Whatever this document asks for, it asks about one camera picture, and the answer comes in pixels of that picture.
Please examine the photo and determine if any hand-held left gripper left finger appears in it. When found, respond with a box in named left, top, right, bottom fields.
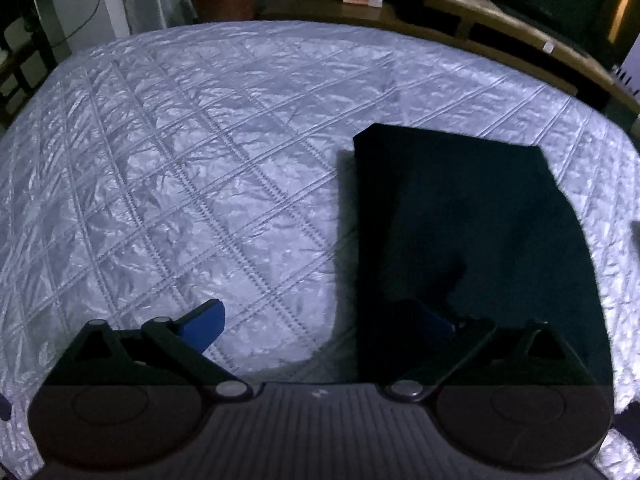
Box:
left=45, top=298, right=252, bottom=404

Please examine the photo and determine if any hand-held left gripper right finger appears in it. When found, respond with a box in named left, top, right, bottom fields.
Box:
left=384, top=299, right=614, bottom=403

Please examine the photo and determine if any dark jacket with orange lining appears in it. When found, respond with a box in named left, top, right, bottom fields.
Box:
left=337, top=122, right=616, bottom=387

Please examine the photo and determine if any white quilted bedspread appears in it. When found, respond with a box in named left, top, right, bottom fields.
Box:
left=0, top=19, right=640, bottom=480

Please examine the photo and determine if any wooden stand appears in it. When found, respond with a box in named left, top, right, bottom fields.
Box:
left=421, top=0, right=640, bottom=117

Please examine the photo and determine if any wooden bench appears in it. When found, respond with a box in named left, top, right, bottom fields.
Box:
left=259, top=0, right=431, bottom=28

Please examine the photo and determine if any dark shelf unit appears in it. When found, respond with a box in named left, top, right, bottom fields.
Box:
left=0, top=0, right=58, bottom=128

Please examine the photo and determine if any black cable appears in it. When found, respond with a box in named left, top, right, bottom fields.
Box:
left=52, top=0, right=108, bottom=48

